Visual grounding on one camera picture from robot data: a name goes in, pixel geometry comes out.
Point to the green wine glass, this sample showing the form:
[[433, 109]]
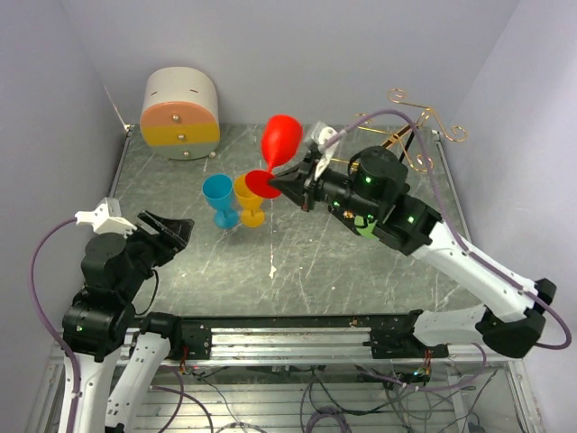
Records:
[[364, 227]]

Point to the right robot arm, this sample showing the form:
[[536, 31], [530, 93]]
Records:
[[510, 318]]

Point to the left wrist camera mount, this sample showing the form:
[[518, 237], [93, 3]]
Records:
[[106, 218]]

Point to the round three-drawer cabinet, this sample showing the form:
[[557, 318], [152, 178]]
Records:
[[179, 118]]

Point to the red wine glass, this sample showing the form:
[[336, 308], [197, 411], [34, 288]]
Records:
[[279, 143]]

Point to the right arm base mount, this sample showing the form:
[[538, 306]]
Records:
[[392, 337]]

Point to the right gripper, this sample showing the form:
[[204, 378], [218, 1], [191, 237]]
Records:
[[295, 184]]

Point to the orange wine glass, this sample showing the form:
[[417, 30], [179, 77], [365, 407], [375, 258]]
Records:
[[251, 214]]

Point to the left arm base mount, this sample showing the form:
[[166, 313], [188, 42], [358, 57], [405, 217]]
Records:
[[186, 336]]

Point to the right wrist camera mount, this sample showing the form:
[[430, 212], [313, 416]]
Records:
[[326, 139]]

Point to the gold wine glass rack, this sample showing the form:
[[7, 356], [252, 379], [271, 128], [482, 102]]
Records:
[[398, 96]]

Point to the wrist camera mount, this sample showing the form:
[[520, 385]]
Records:
[[106, 218], [326, 139]]

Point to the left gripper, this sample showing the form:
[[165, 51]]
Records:
[[178, 230]]

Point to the blue wine glass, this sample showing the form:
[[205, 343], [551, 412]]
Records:
[[218, 192]]

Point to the aluminium rail frame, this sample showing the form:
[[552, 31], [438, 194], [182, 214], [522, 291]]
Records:
[[274, 344]]

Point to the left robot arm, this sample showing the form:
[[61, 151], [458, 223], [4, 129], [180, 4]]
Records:
[[117, 261]]

